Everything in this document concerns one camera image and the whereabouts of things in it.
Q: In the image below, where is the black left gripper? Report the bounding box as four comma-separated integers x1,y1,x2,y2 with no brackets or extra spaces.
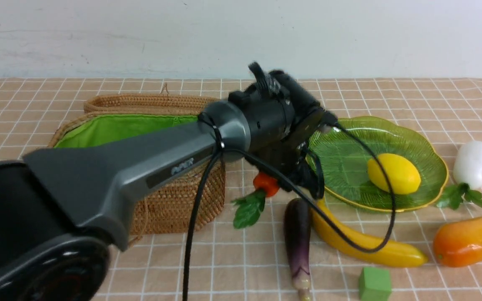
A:
254,107,338,199

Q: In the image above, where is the orange plastic carrot with leaves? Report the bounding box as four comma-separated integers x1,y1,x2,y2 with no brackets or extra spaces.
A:
233,172,280,230

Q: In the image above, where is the purple plastic eggplant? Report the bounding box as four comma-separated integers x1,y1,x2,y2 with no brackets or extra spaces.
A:
283,198,312,301

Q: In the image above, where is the yellow plastic lemon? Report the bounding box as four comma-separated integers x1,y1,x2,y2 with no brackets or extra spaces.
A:
367,153,421,195

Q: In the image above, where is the yellow plastic banana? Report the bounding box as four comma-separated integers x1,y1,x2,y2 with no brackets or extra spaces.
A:
312,199,428,268

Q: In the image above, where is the white plastic radish with leaves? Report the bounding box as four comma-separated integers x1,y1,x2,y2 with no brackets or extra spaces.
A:
436,140,482,210

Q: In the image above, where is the orange plastic mango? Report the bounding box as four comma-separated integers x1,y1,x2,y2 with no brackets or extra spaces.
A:
433,217,482,268

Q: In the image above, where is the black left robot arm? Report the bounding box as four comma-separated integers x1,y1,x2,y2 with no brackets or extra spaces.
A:
0,62,337,301

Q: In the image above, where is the woven wicker basket lid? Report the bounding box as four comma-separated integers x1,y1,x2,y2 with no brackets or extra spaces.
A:
83,84,219,115

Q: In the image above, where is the green foam cube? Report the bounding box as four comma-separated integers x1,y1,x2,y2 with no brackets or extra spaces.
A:
358,266,392,301

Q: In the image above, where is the woven wicker basket green lining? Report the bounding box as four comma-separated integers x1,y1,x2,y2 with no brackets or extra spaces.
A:
48,111,227,235

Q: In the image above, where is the checkered beige tablecloth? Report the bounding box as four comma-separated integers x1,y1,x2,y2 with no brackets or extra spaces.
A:
0,78,482,301

